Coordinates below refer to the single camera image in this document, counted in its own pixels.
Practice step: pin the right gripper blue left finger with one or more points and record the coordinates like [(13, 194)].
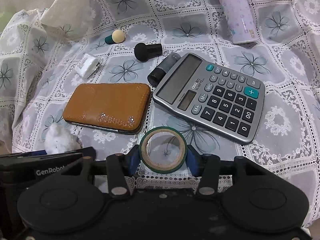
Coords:
[(133, 159)]

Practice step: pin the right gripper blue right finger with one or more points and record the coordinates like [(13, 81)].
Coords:
[(192, 160)]

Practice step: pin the green electrical tape roll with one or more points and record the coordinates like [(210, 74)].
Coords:
[(163, 150)]

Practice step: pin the black dark cylindrical tube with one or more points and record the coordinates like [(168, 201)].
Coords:
[(155, 77)]

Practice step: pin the white tissue packet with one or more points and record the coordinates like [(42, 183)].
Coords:
[(87, 65)]

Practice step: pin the black makeup sponge stamp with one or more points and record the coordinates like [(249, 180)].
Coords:
[(144, 52)]

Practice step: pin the brown leather wallet case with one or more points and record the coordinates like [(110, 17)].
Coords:
[(118, 107)]

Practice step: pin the silver desk calculator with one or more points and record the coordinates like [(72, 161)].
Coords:
[(222, 100)]

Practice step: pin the lilac thermos bottle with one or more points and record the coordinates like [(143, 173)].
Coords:
[(240, 21)]

